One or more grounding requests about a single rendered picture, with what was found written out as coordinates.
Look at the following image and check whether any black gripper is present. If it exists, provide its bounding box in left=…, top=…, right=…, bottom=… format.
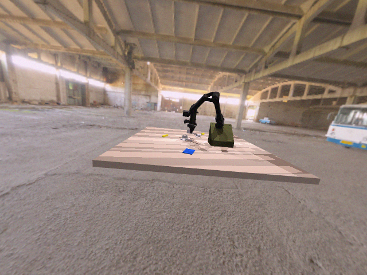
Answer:
left=187, top=117, right=197, bottom=133

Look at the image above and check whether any blue flat rectangular plate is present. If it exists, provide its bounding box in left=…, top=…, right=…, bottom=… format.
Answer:
left=182, top=148, right=195, bottom=155

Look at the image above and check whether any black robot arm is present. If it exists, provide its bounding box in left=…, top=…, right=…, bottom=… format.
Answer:
left=183, top=92, right=224, bottom=129

